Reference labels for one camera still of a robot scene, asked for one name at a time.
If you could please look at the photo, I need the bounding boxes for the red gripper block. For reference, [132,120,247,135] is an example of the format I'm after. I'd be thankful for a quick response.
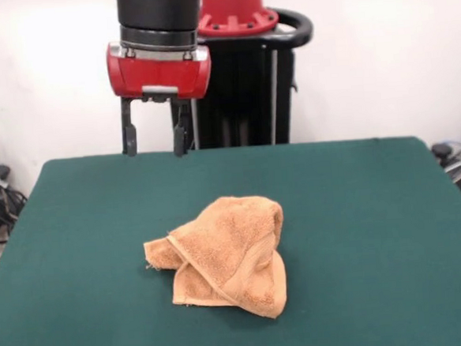
[106,47,218,161]

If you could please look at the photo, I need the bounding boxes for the dark green table cloth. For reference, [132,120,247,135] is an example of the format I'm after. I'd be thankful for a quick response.
[0,131,461,346]

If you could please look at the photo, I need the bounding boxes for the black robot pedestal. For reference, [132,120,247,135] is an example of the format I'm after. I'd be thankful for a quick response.
[182,2,322,151]

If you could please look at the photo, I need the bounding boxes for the orange terry towel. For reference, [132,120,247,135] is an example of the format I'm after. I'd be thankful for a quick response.
[139,191,292,329]

